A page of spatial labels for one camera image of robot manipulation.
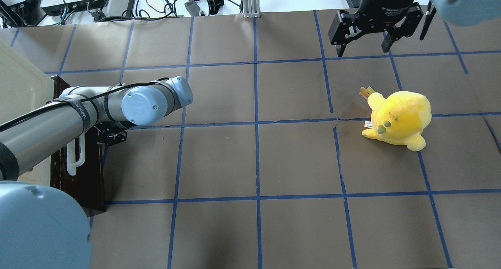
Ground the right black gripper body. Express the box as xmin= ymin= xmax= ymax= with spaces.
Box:
xmin=328 ymin=0 xmax=424 ymax=46

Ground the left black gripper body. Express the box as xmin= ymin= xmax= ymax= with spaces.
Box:
xmin=94 ymin=121 xmax=128 ymax=146

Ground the white drawer handle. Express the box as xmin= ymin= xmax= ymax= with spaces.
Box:
xmin=66 ymin=134 xmax=86 ymax=176

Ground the dark wooden drawer front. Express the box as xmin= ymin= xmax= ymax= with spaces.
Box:
xmin=50 ymin=76 xmax=107 ymax=212

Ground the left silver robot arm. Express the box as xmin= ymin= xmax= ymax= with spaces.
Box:
xmin=1 ymin=76 xmax=193 ymax=269

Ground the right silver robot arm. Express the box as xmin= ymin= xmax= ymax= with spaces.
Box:
xmin=328 ymin=0 xmax=500 ymax=57

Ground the yellow plush toy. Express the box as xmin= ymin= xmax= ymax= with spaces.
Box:
xmin=359 ymin=87 xmax=433 ymax=152

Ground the cream white cabinet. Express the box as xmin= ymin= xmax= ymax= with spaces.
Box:
xmin=0 ymin=41 xmax=58 ymax=186

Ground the grey power adapter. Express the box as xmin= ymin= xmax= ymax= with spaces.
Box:
xmin=105 ymin=0 xmax=135 ymax=17

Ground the aluminium frame post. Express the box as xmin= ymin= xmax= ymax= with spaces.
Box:
xmin=241 ymin=0 xmax=261 ymax=18

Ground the black network switch box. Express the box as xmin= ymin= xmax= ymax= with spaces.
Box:
xmin=40 ymin=0 xmax=106 ymax=17

